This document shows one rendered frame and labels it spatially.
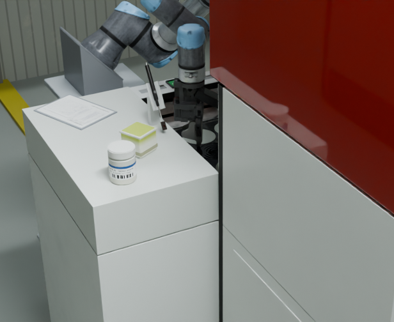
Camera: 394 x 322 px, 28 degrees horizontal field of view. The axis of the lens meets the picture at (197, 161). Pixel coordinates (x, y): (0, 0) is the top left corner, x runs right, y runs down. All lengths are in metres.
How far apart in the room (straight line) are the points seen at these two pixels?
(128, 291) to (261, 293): 0.36
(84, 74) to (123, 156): 0.87
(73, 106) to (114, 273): 0.61
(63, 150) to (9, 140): 2.22
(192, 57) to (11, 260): 1.59
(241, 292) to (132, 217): 0.36
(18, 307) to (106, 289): 1.15
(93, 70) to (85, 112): 0.43
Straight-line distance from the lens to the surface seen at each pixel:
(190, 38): 2.18
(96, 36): 2.89
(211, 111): 2.61
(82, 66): 2.83
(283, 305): 1.95
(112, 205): 1.99
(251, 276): 2.07
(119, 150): 2.01
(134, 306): 2.20
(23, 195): 3.93
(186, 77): 2.22
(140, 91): 2.58
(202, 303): 2.30
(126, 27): 2.87
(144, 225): 2.06
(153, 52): 2.88
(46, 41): 5.15
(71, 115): 2.42
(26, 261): 3.48
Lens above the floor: 2.02
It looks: 29 degrees down
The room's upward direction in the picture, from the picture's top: 1 degrees counter-clockwise
